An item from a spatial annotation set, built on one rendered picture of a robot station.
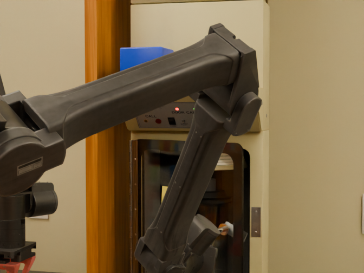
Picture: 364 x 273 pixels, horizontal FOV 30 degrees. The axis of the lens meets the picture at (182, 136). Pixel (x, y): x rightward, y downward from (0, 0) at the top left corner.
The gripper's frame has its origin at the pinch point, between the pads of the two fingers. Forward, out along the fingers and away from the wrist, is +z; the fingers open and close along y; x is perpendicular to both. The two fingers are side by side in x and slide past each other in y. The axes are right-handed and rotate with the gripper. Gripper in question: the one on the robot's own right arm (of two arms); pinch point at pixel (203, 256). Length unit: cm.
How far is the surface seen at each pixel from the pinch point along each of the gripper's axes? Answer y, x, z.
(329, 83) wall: -13, -49, 52
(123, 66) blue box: 24.1, -38.4, -5.0
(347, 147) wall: -20, -32, 56
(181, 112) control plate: 11.2, -30.3, 1.5
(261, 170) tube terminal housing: -6.8, -20.5, 12.0
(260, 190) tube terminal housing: -7.0, -15.9, 12.7
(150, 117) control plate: 18.7, -28.5, 2.0
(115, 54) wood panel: 33, -43, 7
